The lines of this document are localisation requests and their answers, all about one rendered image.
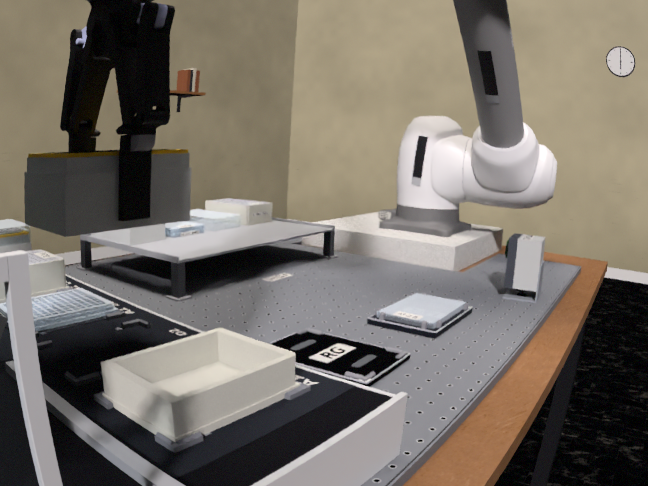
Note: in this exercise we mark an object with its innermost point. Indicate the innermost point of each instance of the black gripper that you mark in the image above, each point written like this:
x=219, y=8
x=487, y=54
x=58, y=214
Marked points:
x=141, y=84

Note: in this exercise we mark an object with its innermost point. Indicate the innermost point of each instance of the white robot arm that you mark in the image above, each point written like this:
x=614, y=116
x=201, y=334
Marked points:
x=501, y=166

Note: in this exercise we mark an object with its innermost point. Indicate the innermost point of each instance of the black flat nest plate labelled rg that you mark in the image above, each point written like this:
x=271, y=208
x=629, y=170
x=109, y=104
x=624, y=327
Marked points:
x=342, y=358

